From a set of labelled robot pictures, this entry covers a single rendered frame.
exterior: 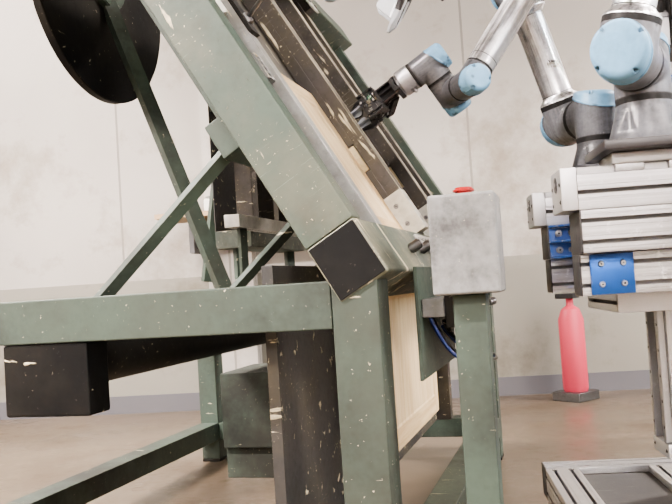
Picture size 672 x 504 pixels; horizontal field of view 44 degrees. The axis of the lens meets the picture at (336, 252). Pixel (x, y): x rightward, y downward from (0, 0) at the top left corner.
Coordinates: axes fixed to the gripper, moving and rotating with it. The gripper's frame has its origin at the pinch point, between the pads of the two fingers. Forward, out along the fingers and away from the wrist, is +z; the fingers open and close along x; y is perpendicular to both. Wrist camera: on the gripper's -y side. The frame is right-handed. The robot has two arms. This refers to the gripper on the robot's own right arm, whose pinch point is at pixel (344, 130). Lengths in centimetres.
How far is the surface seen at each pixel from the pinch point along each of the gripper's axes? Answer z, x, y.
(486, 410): -5, 80, 77
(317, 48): -2, -39, -36
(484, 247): -21, 56, 80
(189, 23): 1, -12, 81
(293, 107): -2, 6, 56
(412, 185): -2.8, 17.5, -35.9
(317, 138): -2, 14, 56
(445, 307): -4, 60, 51
